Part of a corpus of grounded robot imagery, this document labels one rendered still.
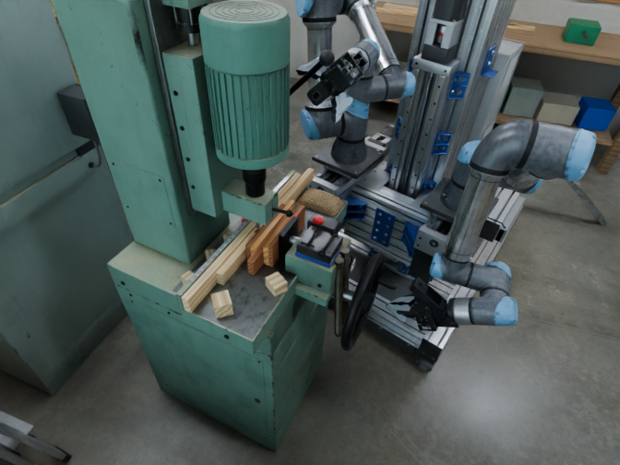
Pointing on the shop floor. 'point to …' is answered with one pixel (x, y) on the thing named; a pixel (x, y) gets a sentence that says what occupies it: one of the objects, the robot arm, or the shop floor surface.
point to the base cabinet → (231, 367)
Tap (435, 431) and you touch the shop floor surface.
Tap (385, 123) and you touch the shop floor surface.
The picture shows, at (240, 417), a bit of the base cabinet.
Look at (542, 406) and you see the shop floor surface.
